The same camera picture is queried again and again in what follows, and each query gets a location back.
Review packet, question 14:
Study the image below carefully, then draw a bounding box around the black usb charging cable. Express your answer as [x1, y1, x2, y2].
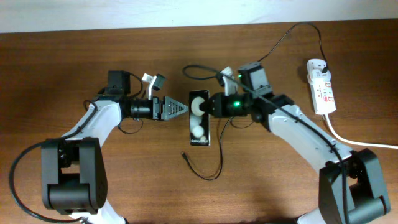
[181, 21, 329, 182]

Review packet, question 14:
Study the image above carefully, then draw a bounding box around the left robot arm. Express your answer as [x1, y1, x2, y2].
[41, 70, 190, 223]

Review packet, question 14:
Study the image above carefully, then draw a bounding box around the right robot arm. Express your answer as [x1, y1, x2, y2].
[210, 62, 391, 224]

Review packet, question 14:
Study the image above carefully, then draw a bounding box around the white usb charger plug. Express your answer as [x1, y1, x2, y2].
[307, 59, 331, 85]

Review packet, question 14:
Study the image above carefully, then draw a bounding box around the white power strip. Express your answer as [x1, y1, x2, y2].
[308, 75, 336, 115]

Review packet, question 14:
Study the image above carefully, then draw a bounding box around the white power strip cord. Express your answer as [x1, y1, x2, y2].
[322, 113, 398, 150]

